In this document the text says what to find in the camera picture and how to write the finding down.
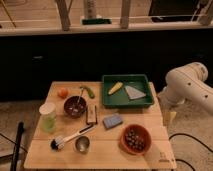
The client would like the yellow corn cob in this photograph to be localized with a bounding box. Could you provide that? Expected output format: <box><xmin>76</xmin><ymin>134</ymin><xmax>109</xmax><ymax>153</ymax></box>
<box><xmin>108</xmin><ymin>82</ymin><xmax>123</xmax><ymax>95</ymax></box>

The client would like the orange bowl with berries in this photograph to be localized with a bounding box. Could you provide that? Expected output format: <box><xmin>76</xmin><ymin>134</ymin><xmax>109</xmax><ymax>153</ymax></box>
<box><xmin>119</xmin><ymin>124</ymin><xmax>152</xmax><ymax>155</ymax></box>

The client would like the small metal cup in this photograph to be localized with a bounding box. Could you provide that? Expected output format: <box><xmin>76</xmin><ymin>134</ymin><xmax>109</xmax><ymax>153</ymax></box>
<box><xmin>75</xmin><ymin>136</ymin><xmax>90</xmax><ymax>154</ymax></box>

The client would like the grey folded cloth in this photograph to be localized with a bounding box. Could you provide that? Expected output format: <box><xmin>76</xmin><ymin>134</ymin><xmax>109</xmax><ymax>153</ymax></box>
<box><xmin>125</xmin><ymin>86</ymin><xmax>146</xmax><ymax>100</ymax></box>

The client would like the small brown wooden block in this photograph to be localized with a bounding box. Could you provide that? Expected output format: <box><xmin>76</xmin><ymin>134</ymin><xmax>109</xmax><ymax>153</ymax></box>
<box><xmin>86</xmin><ymin>105</ymin><xmax>98</xmax><ymax>124</ymax></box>

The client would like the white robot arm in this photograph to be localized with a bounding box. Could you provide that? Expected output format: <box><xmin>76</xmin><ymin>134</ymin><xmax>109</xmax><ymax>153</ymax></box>
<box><xmin>157</xmin><ymin>62</ymin><xmax>213</xmax><ymax>126</ymax></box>

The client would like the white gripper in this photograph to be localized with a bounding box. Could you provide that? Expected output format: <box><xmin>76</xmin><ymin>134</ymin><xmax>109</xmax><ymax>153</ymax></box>
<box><xmin>161</xmin><ymin>101</ymin><xmax>177</xmax><ymax>127</ymax></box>

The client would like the green plastic tray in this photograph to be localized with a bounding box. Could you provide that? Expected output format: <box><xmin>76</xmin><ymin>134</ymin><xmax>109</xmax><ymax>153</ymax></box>
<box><xmin>102</xmin><ymin>74</ymin><xmax>154</xmax><ymax>108</ymax></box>

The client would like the orange fruit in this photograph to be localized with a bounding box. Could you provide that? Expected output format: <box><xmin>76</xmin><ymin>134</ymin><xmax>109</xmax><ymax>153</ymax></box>
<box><xmin>57</xmin><ymin>87</ymin><xmax>68</xmax><ymax>99</ymax></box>

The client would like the blue sponge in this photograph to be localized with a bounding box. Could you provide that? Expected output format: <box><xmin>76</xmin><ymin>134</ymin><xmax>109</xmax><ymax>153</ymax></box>
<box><xmin>103</xmin><ymin>114</ymin><xmax>123</xmax><ymax>129</ymax></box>

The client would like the dark brown bowl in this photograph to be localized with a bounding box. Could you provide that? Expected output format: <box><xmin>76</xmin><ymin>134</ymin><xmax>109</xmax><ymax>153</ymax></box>
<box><xmin>64</xmin><ymin>96</ymin><xmax>87</xmax><ymax>118</ymax></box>

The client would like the black cable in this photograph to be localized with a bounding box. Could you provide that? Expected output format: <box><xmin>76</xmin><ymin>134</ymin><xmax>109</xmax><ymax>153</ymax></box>
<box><xmin>168</xmin><ymin>132</ymin><xmax>213</xmax><ymax>171</ymax></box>

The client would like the white dish brush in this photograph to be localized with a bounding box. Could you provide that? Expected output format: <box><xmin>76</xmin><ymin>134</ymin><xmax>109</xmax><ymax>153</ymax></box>
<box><xmin>50</xmin><ymin>125</ymin><xmax>94</xmax><ymax>150</ymax></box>

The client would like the black pole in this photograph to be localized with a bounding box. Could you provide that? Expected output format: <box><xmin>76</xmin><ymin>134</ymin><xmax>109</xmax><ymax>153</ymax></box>
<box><xmin>10</xmin><ymin>122</ymin><xmax>24</xmax><ymax>171</ymax></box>

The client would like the metal spoon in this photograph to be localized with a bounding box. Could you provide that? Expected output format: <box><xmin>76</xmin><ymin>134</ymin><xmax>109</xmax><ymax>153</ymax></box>
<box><xmin>73</xmin><ymin>87</ymin><xmax>84</xmax><ymax>113</ymax></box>

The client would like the green pepper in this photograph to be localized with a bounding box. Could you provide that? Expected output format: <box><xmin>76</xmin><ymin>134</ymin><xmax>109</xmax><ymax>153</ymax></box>
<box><xmin>80</xmin><ymin>86</ymin><xmax>95</xmax><ymax>99</ymax></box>

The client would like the green base stand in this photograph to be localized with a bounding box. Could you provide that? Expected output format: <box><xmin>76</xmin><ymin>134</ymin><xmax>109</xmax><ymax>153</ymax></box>
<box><xmin>82</xmin><ymin>18</ymin><xmax>111</xmax><ymax>25</ymax></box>

